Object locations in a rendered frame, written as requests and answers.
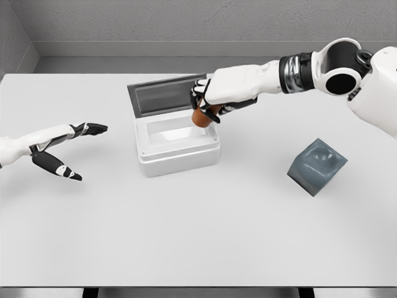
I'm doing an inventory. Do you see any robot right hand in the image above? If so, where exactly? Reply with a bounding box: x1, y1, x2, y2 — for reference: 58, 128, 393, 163
189, 65, 265, 124

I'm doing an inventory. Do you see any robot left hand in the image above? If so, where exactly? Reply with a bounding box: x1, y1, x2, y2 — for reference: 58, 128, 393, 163
19, 122, 109, 182

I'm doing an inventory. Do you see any brown cup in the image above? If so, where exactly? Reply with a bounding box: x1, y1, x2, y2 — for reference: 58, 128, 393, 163
191, 97, 221, 129

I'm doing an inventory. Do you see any white box with hinged lid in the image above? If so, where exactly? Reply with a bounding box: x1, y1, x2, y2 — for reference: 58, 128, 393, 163
127, 73, 221, 178

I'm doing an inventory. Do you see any grey cube block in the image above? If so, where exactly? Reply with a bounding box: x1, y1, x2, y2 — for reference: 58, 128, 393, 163
287, 138, 349, 197

